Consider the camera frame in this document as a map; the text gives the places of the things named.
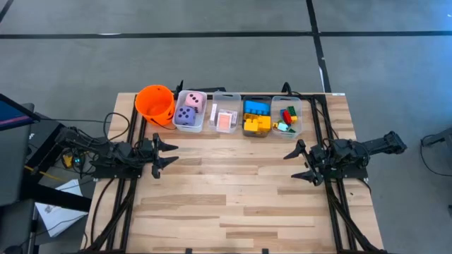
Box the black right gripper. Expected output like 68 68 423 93
282 138 335 187

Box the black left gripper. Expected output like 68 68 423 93
138 133 180 179

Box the purple foam die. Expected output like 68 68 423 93
174 105 197 127

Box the white plastic bin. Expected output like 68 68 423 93
172 89 208 134

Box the large yellow toy brick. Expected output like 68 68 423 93
256 114 273 131

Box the pink foam die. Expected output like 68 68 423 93
184 92 206 114

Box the long blue toy brick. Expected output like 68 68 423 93
244 99 271 116

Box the orange pumpkin bucket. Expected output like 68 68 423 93
134 84 177 127

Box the clear plastic bin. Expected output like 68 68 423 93
270 95 303 139
208 92 242 135

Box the dark grey plastic bin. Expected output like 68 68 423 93
242 94 273 138

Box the black monitor stand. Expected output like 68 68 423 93
0 119 93 254

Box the white paper sheet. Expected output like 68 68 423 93
34 179 89 238

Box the monitor with blue screen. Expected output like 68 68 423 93
0 93 42 132

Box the black aluminium table frame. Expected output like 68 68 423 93
80 80 388 254

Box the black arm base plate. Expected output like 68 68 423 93
316 150 369 179
92 155 143 180

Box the black cable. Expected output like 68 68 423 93
35 111 131 143

